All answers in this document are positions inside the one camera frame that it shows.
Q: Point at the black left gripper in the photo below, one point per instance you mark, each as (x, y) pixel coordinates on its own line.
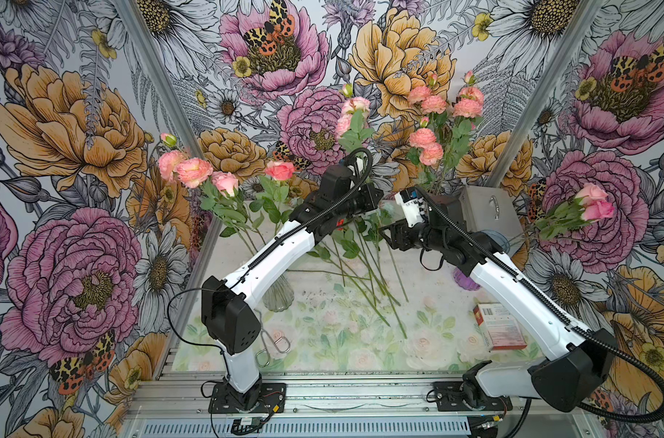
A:
(370, 202)

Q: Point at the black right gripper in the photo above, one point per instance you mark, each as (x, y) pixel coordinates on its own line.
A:
(400, 232)

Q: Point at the blue purple glass vase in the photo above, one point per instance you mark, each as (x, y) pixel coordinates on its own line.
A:
(464, 282)

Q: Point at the pink rose stem bunch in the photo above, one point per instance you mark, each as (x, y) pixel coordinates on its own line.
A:
(216, 192)

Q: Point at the eleventh pink rose stem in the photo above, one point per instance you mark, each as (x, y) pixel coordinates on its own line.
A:
(352, 131)

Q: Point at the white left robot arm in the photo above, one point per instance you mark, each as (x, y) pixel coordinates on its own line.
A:
(228, 304)

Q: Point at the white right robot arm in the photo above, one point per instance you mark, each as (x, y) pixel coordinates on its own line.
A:
(572, 368)

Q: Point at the clear glass vase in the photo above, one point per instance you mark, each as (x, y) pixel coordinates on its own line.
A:
(280, 296)

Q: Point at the grey metal box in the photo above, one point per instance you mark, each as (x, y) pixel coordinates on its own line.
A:
(491, 211)

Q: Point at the pink flower stems on table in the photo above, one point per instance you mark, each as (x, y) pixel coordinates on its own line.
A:
(358, 254)

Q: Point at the floral table mat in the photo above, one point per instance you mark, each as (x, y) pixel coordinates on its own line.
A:
(330, 317)

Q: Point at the red small box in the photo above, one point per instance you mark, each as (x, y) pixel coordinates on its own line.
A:
(500, 329)

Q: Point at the metal scissors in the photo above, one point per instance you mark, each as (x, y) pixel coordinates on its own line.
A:
(280, 345)

